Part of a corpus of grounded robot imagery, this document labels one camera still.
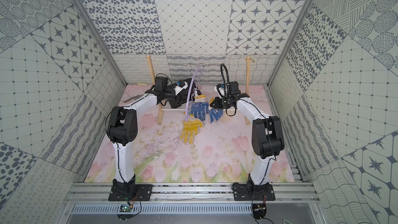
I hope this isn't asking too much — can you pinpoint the blue dotted glove with logo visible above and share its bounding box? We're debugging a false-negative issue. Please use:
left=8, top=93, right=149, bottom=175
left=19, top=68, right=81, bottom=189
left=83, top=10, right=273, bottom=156
left=190, top=95, right=209, bottom=121

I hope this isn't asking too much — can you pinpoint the purple wavy clothes hanger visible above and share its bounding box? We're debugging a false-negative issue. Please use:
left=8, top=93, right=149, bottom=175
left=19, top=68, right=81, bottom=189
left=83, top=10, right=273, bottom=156
left=184, top=65, right=203, bottom=123

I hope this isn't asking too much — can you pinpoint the yellow dotted work glove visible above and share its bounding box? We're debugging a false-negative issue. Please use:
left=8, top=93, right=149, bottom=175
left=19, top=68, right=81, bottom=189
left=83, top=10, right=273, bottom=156
left=179, top=115, right=204, bottom=144

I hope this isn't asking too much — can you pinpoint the black plastic case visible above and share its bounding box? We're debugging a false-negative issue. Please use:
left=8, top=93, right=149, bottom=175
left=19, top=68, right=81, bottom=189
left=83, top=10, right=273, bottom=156
left=165, top=78, right=196, bottom=108

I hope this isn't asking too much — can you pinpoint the grey metal cylinder tool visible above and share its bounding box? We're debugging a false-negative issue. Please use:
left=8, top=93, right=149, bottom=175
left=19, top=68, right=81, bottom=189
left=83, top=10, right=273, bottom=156
left=123, top=94, right=143, bottom=103

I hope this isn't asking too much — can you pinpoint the black connector box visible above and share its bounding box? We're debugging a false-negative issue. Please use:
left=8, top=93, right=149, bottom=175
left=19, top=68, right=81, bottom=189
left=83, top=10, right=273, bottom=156
left=251, top=203, right=267, bottom=220

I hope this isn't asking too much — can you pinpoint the green circuit board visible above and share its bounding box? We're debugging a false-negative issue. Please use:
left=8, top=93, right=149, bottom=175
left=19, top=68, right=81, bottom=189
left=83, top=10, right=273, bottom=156
left=119, top=205, right=132, bottom=213

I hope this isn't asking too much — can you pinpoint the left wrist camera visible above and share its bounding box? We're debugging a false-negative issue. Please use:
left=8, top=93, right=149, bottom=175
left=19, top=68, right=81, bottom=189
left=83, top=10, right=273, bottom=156
left=174, top=80, right=188, bottom=95

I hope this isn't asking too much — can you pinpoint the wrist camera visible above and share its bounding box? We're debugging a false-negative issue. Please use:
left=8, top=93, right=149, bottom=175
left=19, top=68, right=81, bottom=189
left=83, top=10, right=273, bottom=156
left=215, top=84, right=226, bottom=98
left=174, top=80, right=188, bottom=95

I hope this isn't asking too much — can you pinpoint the black corrugated cable hose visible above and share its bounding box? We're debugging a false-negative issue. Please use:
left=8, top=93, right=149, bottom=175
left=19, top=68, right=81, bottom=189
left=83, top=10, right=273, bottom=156
left=220, top=63, right=231, bottom=97

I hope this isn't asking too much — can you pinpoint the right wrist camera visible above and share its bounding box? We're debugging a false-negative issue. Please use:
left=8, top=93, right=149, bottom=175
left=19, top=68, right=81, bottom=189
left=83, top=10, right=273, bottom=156
left=215, top=84, right=226, bottom=98

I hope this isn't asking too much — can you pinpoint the wooden drying rack frame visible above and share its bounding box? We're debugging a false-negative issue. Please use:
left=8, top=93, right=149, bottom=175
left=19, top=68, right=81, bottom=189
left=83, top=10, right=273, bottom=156
left=146, top=55, right=255, bottom=125

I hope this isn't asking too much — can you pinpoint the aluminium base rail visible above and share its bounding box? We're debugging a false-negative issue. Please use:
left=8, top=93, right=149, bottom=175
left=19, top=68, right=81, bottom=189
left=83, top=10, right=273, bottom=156
left=64, top=182, right=320, bottom=204

